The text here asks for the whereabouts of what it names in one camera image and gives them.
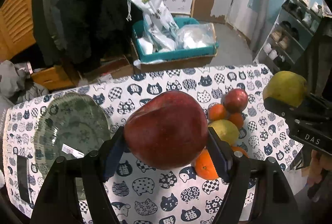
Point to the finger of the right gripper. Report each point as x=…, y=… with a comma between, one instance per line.
x=280, y=108

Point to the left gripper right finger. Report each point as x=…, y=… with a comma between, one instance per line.
x=234, y=169

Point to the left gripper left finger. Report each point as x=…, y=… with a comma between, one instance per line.
x=100, y=166

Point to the large orange front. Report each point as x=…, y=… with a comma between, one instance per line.
x=239, y=152

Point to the large orange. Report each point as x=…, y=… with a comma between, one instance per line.
x=204, y=166
x=239, y=152

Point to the brownish yellow pear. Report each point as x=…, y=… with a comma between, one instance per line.
x=287, y=87

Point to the small tangerine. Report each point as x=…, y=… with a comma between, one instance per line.
x=236, y=119
x=217, y=112

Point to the red apple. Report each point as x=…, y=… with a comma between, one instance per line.
x=236, y=100
x=168, y=132

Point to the small tangerine top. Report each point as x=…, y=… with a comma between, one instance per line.
x=217, y=112

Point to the person's right hand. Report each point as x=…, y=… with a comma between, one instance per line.
x=316, y=166

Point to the green glass bowl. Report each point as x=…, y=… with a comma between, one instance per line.
x=71, y=126

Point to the cat pattern tablecloth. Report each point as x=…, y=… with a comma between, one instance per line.
x=142, y=194

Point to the black smartphone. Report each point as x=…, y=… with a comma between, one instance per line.
x=22, y=179

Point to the white shoe rack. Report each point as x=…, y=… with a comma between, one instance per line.
x=293, y=29

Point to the wooden drawer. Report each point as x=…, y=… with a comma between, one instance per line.
x=54, y=78

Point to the white door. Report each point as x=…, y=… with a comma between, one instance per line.
x=242, y=17

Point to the grey clothes pile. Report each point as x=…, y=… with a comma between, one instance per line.
x=16, y=83

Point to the clear plastic bag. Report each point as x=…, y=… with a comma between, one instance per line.
x=196, y=36

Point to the silver vertical pipe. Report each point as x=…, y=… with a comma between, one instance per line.
x=259, y=25

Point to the black hanging coat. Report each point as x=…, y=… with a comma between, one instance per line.
x=83, y=32

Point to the wooden louvered wardrobe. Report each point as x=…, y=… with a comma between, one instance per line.
x=16, y=27

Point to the white rice bag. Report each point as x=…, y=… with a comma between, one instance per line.
x=159, y=25

